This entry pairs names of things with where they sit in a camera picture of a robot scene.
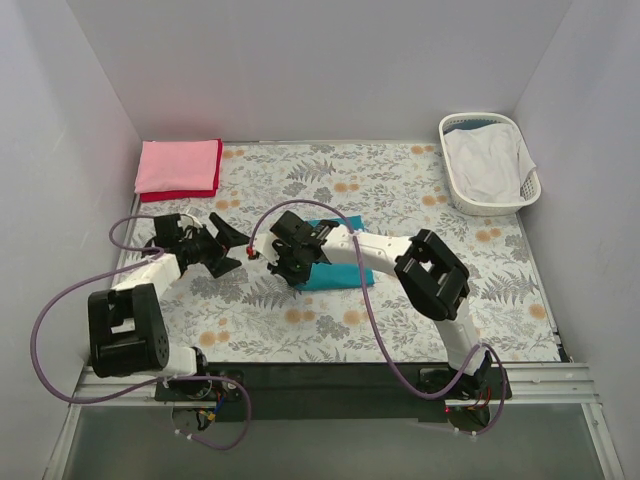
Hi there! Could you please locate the teal t shirt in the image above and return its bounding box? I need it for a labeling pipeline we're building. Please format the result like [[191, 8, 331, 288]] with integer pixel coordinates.
[[294, 215, 375, 292]]

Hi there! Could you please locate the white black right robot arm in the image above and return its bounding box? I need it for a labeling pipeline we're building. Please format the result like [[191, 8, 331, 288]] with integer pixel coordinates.
[[254, 211, 491, 398]]

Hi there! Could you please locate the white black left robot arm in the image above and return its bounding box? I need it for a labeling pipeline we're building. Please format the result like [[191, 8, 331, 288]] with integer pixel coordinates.
[[88, 213, 249, 400]]

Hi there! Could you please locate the floral table mat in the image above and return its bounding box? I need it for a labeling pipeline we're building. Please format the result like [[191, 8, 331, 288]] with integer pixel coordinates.
[[111, 143, 560, 363]]

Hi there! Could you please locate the red folded t shirt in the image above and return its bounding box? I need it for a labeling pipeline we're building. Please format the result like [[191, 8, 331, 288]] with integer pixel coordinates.
[[138, 138, 224, 204]]

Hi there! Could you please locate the pink folded t shirt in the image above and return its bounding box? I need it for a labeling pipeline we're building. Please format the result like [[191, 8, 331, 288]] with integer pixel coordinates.
[[133, 139, 222, 195]]

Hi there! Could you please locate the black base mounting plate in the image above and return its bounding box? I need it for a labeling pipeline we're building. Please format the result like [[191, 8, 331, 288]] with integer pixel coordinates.
[[154, 360, 512, 430]]

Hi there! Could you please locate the white t shirt in basket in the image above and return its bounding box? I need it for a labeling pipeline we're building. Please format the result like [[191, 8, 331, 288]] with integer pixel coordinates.
[[444, 123, 536, 204]]

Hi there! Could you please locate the white laundry basket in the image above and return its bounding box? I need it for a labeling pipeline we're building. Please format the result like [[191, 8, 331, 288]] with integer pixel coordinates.
[[438, 112, 542, 217]]

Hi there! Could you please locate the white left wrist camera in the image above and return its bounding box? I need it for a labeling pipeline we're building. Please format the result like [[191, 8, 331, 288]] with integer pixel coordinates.
[[179, 213, 204, 232]]

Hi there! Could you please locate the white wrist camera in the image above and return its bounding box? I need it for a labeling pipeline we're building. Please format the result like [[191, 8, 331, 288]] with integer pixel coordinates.
[[246, 232, 279, 265], [179, 213, 204, 232]]

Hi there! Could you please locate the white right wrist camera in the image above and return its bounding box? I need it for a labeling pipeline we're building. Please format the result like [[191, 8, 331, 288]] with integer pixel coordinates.
[[246, 232, 279, 265]]

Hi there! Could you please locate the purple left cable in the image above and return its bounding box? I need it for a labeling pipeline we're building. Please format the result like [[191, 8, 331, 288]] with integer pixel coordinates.
[[29, 215, 254, 451]]

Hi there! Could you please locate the aluminium frame rail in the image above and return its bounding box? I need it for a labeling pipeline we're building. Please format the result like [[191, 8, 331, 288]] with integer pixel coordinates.
[[46, 363, 625, 479]]

